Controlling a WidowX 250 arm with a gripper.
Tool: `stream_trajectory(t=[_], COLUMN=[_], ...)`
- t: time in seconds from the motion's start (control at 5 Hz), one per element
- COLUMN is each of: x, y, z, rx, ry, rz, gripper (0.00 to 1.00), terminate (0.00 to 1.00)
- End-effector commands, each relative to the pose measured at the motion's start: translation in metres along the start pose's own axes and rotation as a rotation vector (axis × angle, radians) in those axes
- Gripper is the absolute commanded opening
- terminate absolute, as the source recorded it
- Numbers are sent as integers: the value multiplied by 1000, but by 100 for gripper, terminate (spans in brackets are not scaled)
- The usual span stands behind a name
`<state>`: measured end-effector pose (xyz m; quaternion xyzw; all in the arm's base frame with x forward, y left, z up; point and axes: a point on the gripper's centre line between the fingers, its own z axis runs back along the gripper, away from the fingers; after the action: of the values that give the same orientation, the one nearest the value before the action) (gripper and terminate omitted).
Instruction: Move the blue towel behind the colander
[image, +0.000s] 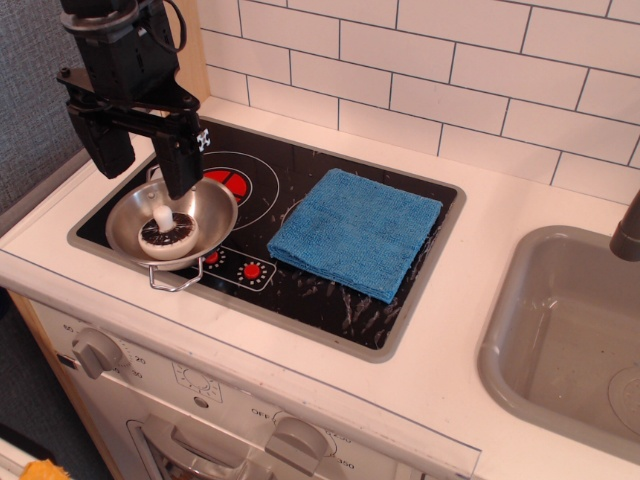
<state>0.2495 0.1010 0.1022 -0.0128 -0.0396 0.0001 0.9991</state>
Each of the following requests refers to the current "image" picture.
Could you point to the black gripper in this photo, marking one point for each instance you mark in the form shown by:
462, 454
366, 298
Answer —
128, 84

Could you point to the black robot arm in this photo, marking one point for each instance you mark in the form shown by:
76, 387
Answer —
122, 10

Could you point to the silver metal colander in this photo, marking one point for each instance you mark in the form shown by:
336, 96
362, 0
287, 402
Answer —
209, 202

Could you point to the blue folded towel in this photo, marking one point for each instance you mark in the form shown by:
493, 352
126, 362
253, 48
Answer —
357, 232

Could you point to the toy mushroom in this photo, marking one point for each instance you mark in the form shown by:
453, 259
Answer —
168, 235

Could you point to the black toy stovetop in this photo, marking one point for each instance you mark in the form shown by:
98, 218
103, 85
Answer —
269, 177

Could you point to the grey left oven knob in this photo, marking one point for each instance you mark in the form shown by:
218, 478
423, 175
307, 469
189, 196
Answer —
96, 352

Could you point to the grey oven knob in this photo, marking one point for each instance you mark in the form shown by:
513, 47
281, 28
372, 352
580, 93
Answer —
96, 352
298, 445

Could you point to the white toy oven front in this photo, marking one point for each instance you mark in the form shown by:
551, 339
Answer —
156, 418

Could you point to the grey right oven knob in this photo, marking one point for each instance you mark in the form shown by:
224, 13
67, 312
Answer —
298, 445

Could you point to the yellow cloth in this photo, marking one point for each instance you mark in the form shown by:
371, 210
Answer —
43, 470

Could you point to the grey toy sink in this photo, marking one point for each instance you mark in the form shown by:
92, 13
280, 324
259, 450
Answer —
562, 346

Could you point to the grey faucet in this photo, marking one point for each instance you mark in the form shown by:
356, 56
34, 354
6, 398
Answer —
625, 242

